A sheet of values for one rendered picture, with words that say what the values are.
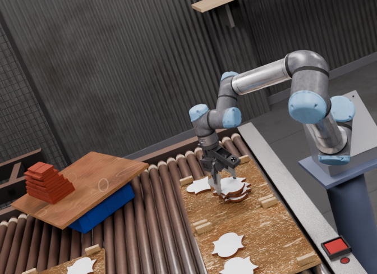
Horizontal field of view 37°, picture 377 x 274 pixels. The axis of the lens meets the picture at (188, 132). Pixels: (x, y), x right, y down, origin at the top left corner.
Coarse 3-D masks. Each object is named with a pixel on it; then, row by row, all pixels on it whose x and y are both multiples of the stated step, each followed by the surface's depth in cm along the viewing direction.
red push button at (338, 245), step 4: (336, 240) 185; (340, 240) 184; (324, 244) 185; (328, 244) 184; (332, 244) 184; (336, 244) 183; (340, 244) 182; (344, 244) 182; (328, 248) 183; (332, 248) 182; (336, 248) 181; (340, 248) 181; (344, 248) 180; (332, 252) 180
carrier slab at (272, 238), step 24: (240, 216) 215; (264, 216) 210; (288, 216) 205; (216, 240) 206; (264, 240) 196; (288, 240) 192; (216, 264) 193; (264, 264) 185; (288, 264) 181; (312, 264) 178
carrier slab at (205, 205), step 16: (208, 176) 252; (224, 176) 247; (240, 176) 243; (256, 176) 238; (208, 192) 240; (256, 192) 227; (272, 192) 223; (192, 208) 232; (208, 208) 228; (224, 208) 224; (240, 208) 220; (256, 208) 216; (192, 224) 221
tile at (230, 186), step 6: (222, 180) 230; (228, 180) 228; (234, 180) 227; (240, 180) 225; (222, 186) 226; (228, 186) 224; (234, 186) 223; (240, 186) 221; (216, 192) 223; (222, 192) 222; (228, 192) 220; (234, 192) 219
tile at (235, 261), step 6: (234, 258) 191; (240, 258) 190; (246, 258) 189; (228, 264) 189; (234, 264) 188; (240, 264) 187; (246, 264) 186; (252, 264) 185; (222, 270) 188; (228, 270) 186; (234, 270) 186; (240, 270) 184; (246, 270) 183; (252, 270) 182
